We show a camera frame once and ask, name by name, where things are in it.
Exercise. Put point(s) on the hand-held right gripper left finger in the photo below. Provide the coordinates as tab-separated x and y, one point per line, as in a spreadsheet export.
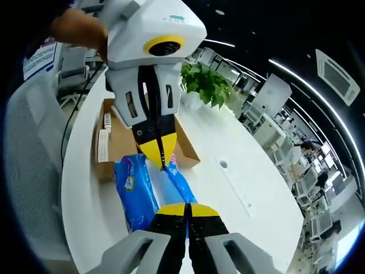
142	251

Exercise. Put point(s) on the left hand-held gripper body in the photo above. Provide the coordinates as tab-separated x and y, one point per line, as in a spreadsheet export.
142	25

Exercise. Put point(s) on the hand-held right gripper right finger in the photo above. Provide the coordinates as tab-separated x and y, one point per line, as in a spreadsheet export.
228	254

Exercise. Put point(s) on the brown cardboard shoe box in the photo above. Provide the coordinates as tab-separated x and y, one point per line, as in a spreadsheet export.
122	142

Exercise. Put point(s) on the blue white wet wipes pack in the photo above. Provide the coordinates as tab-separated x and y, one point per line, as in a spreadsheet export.
134	194

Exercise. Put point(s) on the green plant in white pot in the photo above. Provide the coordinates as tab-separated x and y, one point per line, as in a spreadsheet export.
208	82

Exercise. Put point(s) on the white flat carton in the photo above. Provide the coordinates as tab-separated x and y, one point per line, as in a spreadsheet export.
103	147

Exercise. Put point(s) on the white office chair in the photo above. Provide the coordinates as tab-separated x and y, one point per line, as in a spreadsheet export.
74	67

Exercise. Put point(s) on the ceiling light strip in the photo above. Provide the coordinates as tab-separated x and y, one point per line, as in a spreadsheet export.
273	62
219	42

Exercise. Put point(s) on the white table socket strip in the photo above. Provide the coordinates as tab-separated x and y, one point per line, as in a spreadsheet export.
223	164

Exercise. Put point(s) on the group of white office chairs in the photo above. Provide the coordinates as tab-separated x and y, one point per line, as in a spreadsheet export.
320	225

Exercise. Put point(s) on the grey mesh office chair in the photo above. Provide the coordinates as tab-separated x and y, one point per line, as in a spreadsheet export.
31	148

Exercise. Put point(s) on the ceiling air conditioner vent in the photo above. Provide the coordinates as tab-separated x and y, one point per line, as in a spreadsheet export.
338	77

